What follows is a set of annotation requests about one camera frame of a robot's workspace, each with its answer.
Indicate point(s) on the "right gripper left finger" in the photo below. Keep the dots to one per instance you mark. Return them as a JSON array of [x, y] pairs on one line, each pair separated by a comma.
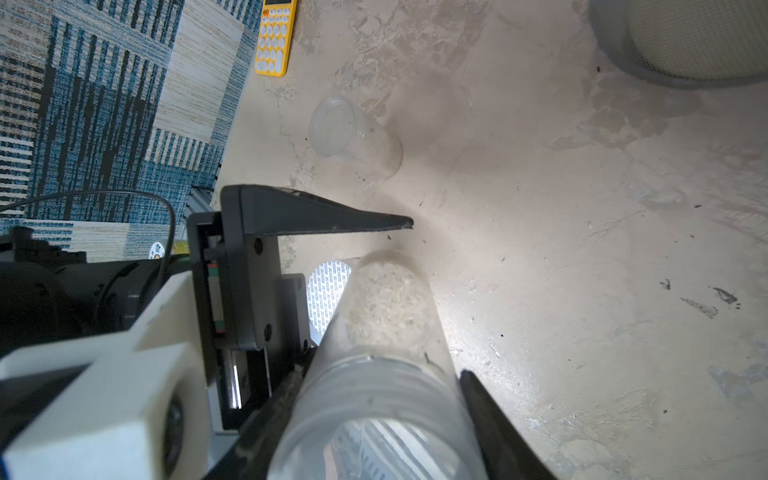
[[253, 219]]

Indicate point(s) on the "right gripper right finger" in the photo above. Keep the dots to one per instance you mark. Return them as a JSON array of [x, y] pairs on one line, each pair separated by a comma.
[[506, 454]]

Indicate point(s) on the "small jar with rice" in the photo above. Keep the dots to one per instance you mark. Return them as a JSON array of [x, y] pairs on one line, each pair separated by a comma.
[[381, 399]]

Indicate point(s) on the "bin with yellow bag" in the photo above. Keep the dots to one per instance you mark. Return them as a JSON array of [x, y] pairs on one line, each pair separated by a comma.
[[684, 44]]

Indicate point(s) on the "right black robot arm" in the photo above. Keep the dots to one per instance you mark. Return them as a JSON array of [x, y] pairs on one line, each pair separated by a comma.
[[206, 365]]

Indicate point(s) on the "empty clear plastic jar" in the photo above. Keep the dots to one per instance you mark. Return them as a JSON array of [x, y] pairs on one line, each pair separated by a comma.
[[342, 131]]

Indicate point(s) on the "jar with patterned white lid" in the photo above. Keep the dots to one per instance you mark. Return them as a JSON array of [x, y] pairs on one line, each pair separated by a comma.
[[324, 290]]

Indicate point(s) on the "yellow calculator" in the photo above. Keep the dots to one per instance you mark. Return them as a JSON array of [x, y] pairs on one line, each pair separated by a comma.
[[274, 37]]

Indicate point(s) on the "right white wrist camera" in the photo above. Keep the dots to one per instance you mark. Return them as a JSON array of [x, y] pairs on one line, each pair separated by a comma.
[[138, 409]]

